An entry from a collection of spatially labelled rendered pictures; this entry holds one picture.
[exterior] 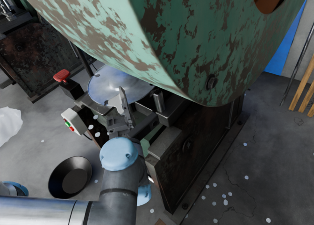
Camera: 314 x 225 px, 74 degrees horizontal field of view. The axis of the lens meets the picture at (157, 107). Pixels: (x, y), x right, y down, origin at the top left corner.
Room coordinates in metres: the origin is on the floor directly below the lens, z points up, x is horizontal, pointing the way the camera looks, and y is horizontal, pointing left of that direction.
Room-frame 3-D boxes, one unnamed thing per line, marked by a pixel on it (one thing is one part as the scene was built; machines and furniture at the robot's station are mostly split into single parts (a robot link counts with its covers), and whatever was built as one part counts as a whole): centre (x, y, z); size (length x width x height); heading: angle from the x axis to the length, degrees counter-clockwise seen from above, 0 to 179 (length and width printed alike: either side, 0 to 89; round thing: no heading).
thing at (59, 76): (0.85, 0.40, 0.72); 0.07 x 0.06 x 0.08; 131
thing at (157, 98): (0.53, -0.01, 0.75); 0.03 x 0.03 x 0.10; 41
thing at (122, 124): (0.40, 0.12, 0.78); 0.12 x 0.09 x 0.08; 3
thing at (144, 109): (0.75, 0.01, 0.68); 0.45 x 0.30 x 0.06; 41
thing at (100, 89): (0.67, 0.10, 0.78); 0.29 x 0.29 x 0.01
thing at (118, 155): (0.23, 0.11, 0.88); 0.11 x 0.08 x 0.11; 170
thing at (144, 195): (0.24, 0.10, 0.78); 0.11 x 0.08 x 0.09; 3
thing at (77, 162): (0.72, 0.67, 0.04); 0.30 x 0.30 x 0.07
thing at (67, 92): (0.84, 0.38, 0.62); 0.10 x 0.06 x 0.20; 41
